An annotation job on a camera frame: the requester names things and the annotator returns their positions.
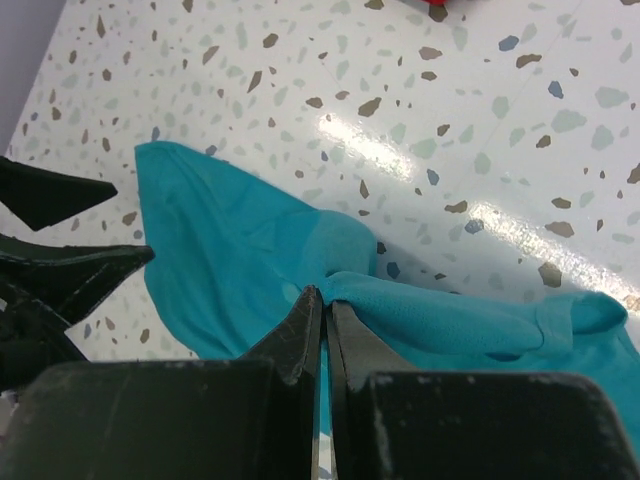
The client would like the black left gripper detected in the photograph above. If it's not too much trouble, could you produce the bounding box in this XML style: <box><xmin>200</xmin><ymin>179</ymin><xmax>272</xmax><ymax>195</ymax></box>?
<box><xmin>1</xmin><ymin>156</ymin><xmax>155</xmax><ymax>391</ymax></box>

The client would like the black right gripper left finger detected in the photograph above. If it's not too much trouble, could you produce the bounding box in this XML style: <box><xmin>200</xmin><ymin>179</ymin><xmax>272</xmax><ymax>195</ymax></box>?
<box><xmin>1</xmin><ymin>286</ymin><xmax>323</xmax><ymax>479</ymax></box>

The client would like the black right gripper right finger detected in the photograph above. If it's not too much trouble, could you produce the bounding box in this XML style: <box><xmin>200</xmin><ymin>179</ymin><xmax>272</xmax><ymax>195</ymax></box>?
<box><xmin>329</xmin><ymin>302</ymin><xmax>639</xmax><ymax>479</ymax></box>

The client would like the teal t shirt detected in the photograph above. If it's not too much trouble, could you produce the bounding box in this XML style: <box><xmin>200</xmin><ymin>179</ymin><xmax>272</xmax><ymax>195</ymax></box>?
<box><xmin>135</xmin><ymin>141</ymin><xmax>639</xmax><ymax>444</ymax></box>

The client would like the red cartoon folded cloth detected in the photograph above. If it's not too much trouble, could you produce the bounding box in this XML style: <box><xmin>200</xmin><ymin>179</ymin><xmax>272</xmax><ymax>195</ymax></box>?
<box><xmin>423</xmin><ymin>0</ymin><xmax>475</xmax><ymax>8</ymax></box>

